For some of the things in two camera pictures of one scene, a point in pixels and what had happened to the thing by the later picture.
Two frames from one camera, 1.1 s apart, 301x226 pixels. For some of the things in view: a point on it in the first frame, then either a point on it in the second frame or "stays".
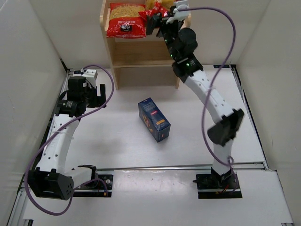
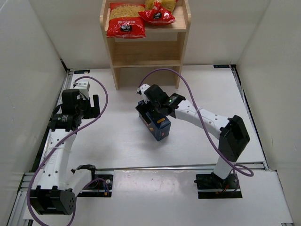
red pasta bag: (125, 21) stays
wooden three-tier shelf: (139, 61) stays
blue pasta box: (154, 120) stays
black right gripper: (161, 26) -> (147, 107)
